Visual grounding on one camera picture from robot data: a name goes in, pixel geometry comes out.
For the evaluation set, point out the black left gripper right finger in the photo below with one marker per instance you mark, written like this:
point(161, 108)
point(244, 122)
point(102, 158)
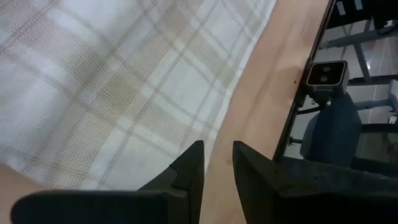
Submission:
point(295, 199)

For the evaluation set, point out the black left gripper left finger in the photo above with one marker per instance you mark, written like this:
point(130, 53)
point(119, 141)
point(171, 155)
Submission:
point(124, 207)

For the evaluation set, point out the white checked towel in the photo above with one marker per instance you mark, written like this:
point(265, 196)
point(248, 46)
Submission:
point(109, 87)

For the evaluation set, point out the dark blue office chair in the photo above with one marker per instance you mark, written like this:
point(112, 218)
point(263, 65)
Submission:
point(335, 133)

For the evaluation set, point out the silver black table-level camera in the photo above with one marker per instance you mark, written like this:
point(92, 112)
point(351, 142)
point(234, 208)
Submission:
point(327, 74)

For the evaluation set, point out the black aluminium table frame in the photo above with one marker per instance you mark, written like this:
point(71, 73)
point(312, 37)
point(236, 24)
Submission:
point(314, 53)

